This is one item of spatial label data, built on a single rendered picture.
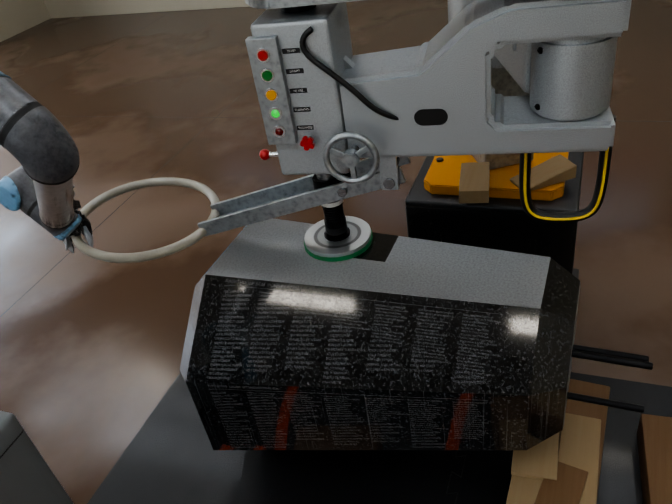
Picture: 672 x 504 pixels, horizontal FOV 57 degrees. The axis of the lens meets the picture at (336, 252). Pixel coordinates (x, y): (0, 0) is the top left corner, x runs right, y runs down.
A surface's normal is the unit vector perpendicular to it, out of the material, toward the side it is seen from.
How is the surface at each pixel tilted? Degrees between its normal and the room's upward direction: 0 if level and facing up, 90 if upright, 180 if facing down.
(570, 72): 90
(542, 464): 0
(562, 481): 0
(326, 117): 90
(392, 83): 90
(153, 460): 0
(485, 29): 90
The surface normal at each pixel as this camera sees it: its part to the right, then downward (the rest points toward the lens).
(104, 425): -0.15, -0.80
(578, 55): -0.18, 0.59
